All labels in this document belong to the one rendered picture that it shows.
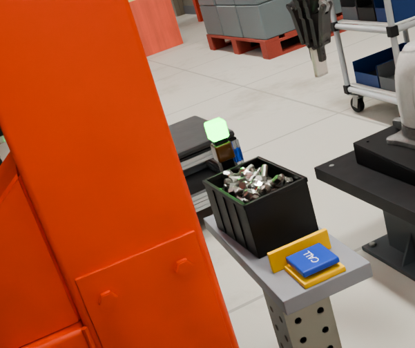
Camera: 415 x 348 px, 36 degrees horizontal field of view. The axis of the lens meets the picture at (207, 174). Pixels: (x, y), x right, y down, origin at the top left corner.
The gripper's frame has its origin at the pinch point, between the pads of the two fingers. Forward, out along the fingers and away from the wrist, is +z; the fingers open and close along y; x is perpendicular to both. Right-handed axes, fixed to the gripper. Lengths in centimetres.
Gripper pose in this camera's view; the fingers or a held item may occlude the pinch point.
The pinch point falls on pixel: (318, 61)
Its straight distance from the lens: 147.6
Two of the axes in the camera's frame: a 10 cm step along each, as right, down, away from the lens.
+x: -8.1, 4.3, -4.0
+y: -5.3, -2.3, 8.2
